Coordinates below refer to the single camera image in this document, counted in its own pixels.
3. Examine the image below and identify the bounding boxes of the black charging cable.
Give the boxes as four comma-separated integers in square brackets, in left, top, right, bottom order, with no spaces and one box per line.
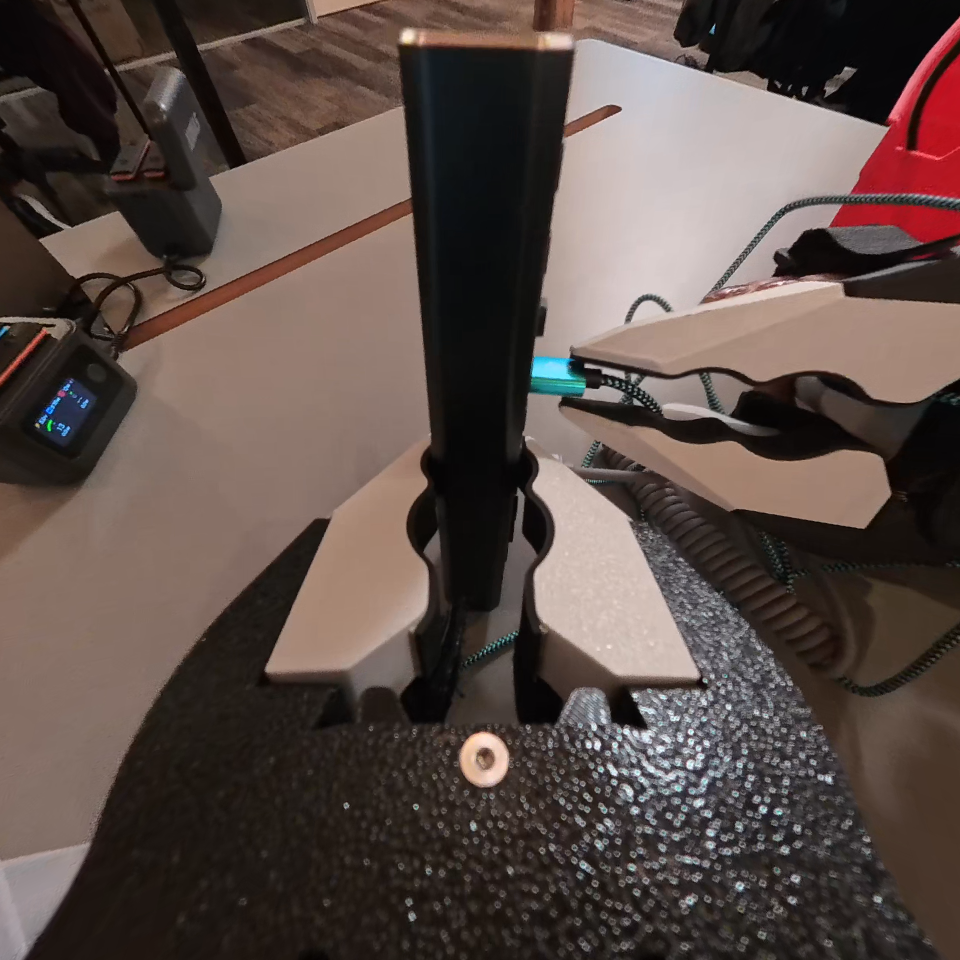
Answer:
[71,255,207,354]

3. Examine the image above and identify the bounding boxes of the black device with display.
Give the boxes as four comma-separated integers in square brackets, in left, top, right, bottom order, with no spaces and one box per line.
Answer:
[0,318,138,485]

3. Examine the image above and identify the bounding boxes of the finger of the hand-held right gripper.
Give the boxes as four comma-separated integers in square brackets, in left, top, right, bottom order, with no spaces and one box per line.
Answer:
[558,396,894,530]
[568,279,960,457]

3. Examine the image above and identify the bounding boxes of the green braided cable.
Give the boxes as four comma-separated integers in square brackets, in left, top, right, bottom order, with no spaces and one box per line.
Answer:
[459,193,960,699]

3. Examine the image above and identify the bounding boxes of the red plastic bin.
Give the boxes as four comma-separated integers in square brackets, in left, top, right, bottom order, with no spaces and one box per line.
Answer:
[825,15,960,252]

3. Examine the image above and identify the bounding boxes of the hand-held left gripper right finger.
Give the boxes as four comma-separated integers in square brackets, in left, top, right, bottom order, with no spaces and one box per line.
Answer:
[516,441,702,725]

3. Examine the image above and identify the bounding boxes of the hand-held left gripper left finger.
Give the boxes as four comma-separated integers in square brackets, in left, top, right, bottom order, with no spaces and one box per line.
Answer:
[264,438,470,710]

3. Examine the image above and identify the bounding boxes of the black coiled cable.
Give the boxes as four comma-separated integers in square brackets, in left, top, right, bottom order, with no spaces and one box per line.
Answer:
[581,448,852,672]

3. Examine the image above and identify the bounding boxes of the large black usb hub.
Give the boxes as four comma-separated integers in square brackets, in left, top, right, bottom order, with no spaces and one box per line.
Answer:
[396,28,577,612]

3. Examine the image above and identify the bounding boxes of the dark hanging jacket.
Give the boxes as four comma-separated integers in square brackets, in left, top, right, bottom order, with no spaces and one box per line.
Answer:
[673,0,960,125]

